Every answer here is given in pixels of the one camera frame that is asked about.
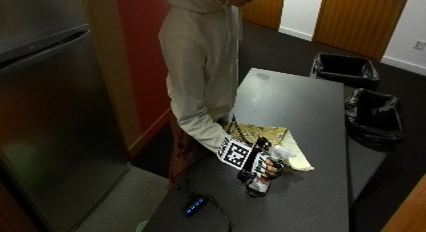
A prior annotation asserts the white marker cube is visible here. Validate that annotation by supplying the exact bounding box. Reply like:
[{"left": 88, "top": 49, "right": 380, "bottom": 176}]
[{"left": 216, "top": 135, "right": 254, "bottom": 169}]

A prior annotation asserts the black usb hub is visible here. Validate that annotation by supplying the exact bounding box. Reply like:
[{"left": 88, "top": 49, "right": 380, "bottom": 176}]
[{"left": 183, "top": 194, "right": 211, "bottom": 217}]

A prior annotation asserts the black lined trash bin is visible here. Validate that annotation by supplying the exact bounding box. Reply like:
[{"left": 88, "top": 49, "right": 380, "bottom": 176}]
[
  {"left": 309, "top": 52, "right": 381, "bottom": 91},
  {"left": 344, "top": 87, "right": 407, "bottom": 152}
]

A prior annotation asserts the the person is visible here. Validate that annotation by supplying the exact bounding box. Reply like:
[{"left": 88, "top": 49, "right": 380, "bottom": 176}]
[{"left": 158, "top": 0, "right": 264, "bottom": 190}]

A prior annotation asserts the wooden door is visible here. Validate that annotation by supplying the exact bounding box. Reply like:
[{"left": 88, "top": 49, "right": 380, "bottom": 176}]
[
  {"left": 312, "top": 0, "right": 413, "bottom": 61},
  {"left": 242, "top": 0, "right": 287, "bottom": 30}
]

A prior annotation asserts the stainless steel refrigerator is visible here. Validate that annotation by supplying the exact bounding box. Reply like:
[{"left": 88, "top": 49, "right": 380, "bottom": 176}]
[{"left": 0, "top": 0, "right": 134, "bottom": 232}]

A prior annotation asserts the black cable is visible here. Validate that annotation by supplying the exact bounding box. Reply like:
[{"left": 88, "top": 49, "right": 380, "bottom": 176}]
[{"left": 171, "top": 165, "right": 235, "bottom": 232}]

